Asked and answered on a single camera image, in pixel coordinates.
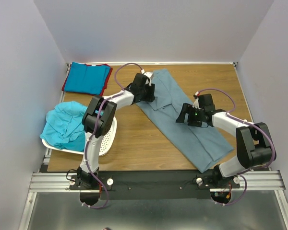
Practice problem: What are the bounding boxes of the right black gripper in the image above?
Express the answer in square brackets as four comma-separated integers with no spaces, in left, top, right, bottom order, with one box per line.
[175,103,204,127]

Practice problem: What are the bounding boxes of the grey-blue t shirt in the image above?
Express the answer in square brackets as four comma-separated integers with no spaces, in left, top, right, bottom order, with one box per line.
[135,68,235,173]

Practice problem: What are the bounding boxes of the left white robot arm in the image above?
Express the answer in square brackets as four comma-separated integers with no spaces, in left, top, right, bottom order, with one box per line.
[77,72,155,189]

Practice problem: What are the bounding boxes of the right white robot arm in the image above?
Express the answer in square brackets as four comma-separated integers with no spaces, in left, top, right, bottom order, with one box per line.
[176,92,276,188]

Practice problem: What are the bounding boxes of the folded red t shirt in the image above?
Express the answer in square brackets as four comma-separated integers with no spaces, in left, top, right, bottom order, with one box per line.
[61,63,113,98]

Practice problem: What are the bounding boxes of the white perforated basket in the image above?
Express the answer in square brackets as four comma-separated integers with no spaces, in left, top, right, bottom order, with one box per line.
[41,117,117,156]

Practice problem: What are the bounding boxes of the folded teal t shirt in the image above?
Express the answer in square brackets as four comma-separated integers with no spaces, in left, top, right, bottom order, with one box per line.
[63,62,110,95]

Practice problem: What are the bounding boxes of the crumpled teal t shirt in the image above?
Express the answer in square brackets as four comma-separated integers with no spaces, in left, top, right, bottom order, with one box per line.
[40,101,87,152]

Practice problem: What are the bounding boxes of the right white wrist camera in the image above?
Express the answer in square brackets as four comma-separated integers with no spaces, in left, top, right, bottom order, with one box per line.
[192,91,201,109]

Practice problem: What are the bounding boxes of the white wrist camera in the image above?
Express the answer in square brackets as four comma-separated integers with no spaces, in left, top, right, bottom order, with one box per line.
[192,91,201,109]
[141,69,154,86]

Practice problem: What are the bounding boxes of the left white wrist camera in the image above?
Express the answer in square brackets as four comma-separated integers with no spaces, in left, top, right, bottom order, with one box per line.
[141,69,154,86]

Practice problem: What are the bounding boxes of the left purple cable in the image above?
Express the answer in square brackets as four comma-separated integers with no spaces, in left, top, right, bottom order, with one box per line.
[83,62,146,173]

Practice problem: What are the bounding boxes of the purple cable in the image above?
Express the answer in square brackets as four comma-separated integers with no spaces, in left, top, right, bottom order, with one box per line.
[195,88,276,173]
[83,62,146,173]

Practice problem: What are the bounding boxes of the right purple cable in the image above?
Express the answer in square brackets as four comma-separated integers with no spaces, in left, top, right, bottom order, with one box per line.
[195,88,276,173]

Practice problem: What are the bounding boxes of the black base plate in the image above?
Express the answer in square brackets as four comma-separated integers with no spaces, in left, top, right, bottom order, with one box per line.
[68,170,240,203]

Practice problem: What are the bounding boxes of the aluminium frame rail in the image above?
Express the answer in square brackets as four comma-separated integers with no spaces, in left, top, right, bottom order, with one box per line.
[19,171,288,230]

